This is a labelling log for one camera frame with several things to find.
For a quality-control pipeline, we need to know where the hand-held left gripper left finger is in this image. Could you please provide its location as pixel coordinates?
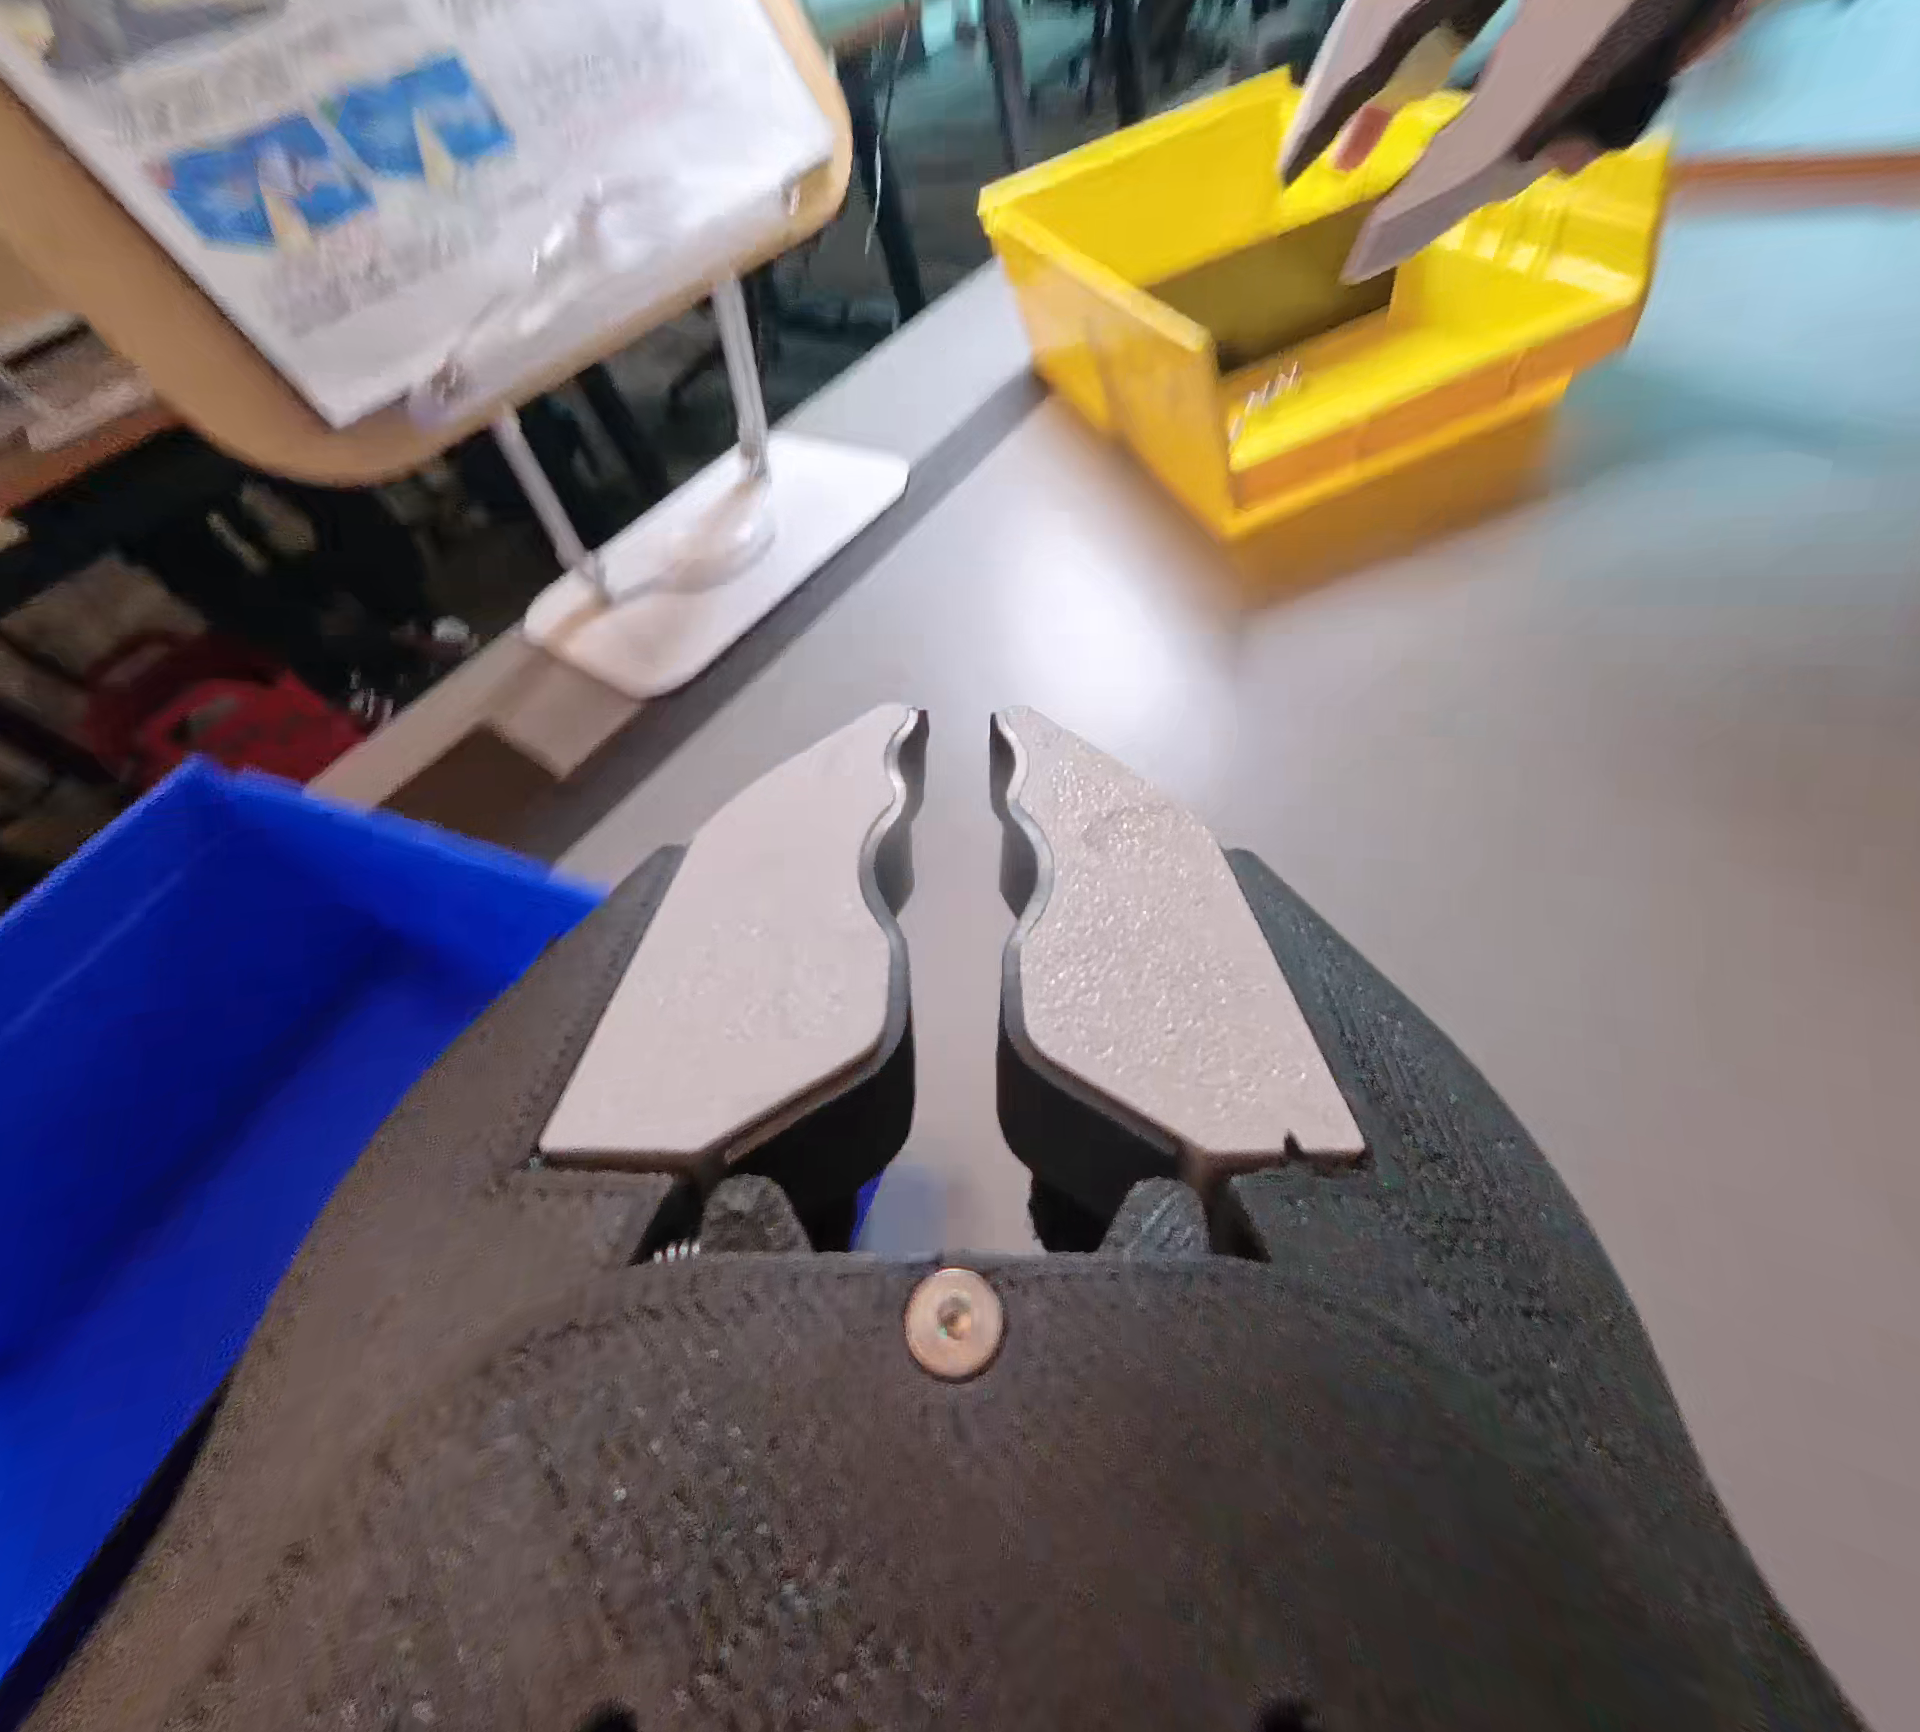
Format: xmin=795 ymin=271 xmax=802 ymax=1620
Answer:
xmin=535 ymin=705 xmax=933 ymax=1213

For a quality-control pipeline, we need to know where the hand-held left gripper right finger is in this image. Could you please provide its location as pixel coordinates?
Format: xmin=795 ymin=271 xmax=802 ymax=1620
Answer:
xmin=984 ymin=707 xmax=1369 ymax=1221

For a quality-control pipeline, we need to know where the yellow plastic bin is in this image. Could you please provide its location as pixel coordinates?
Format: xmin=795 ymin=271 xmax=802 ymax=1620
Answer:
xmin=975 ymin=64 xmax=1675 ymax=544

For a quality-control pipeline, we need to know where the blue plastic bin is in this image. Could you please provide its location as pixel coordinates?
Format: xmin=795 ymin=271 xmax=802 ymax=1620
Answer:
xmin=0 ymin=754 xmax=611 ymax=1679

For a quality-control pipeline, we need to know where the black bin divider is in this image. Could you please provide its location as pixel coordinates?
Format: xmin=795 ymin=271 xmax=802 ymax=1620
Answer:
xmin=1152 ymin=207 xmax=1399 ymax=373

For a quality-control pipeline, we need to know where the red floor bin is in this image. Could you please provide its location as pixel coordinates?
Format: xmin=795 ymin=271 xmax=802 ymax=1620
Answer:
xmin=77 ymin=641 xmax=372 ymax=793

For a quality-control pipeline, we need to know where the instruction sheet on stand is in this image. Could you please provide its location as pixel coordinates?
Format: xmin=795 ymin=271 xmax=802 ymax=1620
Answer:
xmin=0 ymin=0 xmax=912 ymax=702

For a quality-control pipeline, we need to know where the printed instruction sheet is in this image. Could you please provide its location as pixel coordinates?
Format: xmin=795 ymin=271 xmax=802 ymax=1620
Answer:
xmin=0 ymin=0 xmax=837 ymax=432

